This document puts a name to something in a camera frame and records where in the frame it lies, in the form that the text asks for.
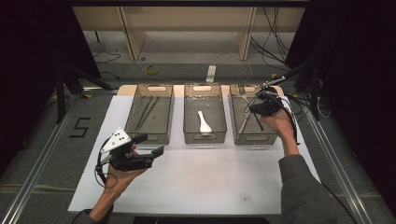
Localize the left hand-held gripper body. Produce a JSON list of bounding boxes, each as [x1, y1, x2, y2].
[[99, 127, 156, 173]]

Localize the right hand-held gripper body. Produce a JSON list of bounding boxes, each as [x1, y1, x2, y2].
[[247, 75, 288, 118]]

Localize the clear brown plastic basket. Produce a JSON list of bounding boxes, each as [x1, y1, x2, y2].
[[228, 83, 281, 147], [182, 82, 228, 145], [123, 83, 176, 146]]

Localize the metal chopstick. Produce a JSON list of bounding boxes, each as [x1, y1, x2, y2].
[[134, 96, 154, 133], [137, 96, 161, 131]]

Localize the white spoon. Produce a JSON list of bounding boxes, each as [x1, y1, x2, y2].
[[196, 110, 213, 134]]

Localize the person's left hand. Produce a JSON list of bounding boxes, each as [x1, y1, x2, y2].
[[104, 145, 148, 194]]

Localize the person's right hand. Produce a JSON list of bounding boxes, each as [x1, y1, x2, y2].
[[261, 108, 297, 147]]

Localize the white table mat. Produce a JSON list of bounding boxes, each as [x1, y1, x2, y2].
[[67, 94, 334, 217]]

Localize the black metal stand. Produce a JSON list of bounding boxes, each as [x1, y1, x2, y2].
[[267, 59, 321, 121], [54, 63, 115, 125]]

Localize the white power strip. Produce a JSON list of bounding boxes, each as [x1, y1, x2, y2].
[[205, 64, 217, 84]]

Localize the black curtain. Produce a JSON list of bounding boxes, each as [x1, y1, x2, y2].
[[0, 0, 101, 176], [285, 0, 396, 216]]

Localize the light wooden shelf unit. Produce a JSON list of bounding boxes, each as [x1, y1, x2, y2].
[[72, 6, 306, 62]]

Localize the white power strip cable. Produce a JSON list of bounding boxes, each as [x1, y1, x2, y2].
[[214, 50, 254, 86]]

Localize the cable tangle by stand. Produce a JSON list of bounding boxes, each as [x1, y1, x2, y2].
[[288, 92, 332, 122]]

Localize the right hand-held gripper cable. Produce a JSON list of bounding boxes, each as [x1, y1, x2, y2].
[[246, 90, 302, 147]]

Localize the hand-held gripper cable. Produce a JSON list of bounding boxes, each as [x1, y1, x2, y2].
[[246, 90, 302, 147], [93, 139, 118, 189]]

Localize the left hand-held gripper cable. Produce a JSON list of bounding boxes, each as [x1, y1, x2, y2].
[[93, 139, 118, 189]]

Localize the black cable bundle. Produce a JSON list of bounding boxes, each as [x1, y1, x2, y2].
[[250, 7, 292, 71]]

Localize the short aluminium floor rail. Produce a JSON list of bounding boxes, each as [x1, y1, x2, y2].
[[81, 87, 120, 95]]

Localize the thin white floor cable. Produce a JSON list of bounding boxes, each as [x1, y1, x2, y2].
[[134, 59, 188, 84]]

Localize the thin black floor cable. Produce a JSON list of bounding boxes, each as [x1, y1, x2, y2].
[[92, 50, 121, 80]]

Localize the long aluminium floor rail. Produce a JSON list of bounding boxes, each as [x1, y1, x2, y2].
[[0, 94, 82, 224], [303, 108, 375, 224]]

